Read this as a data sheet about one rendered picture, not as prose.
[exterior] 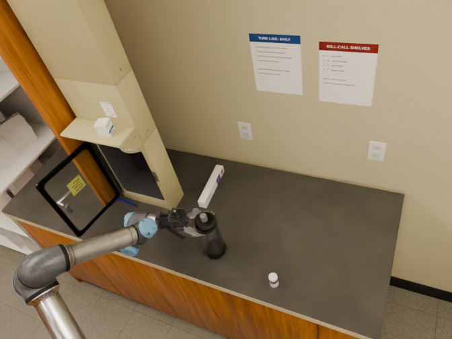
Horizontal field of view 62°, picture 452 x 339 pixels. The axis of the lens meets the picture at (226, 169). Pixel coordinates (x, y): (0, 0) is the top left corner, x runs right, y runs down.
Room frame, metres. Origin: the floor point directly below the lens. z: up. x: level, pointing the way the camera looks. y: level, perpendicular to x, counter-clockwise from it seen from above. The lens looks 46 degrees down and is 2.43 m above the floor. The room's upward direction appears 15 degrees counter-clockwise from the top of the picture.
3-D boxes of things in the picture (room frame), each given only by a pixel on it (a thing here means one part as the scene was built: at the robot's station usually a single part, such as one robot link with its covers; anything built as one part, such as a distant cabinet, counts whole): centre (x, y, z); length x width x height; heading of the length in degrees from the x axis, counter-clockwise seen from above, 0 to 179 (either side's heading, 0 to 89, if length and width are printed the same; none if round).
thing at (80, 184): (1.31, 0.68, 1.19); 0.30 x 0.01 x 0.40; 135
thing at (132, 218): (1.06, 0.43, 1.16); 0.11 x 0.09 x 0.08; 71
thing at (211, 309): (1.30, 0.26, 0.45); 2.05 x 0.67 x 0.90; 55
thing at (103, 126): (1.26, 0.43, 1.54); 0.05 x 0.05 x 0.06; 71
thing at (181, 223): (1.01, 0.27, 1.17); 0.12 x 0.08 x 0.09; 71
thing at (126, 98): (1.45, 0.37, 1.32); 0.32 x 0.25 x 0.77; 55
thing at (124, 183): (1.44, 0.37, 1.19); 0.26 x 0.24 x 0.35; 55
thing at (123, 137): (1.29, 0.47, 1.46); 0.32 x 0.12 x 0.10; 55
